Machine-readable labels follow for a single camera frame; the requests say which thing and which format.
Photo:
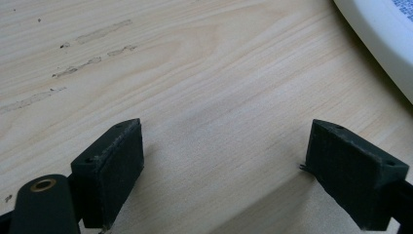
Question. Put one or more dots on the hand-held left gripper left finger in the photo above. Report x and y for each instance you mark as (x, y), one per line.
(112, 175)

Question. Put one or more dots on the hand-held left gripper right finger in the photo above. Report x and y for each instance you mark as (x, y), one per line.
(347, 175)

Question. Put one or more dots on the white round container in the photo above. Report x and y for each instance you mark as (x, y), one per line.
(380, 35)

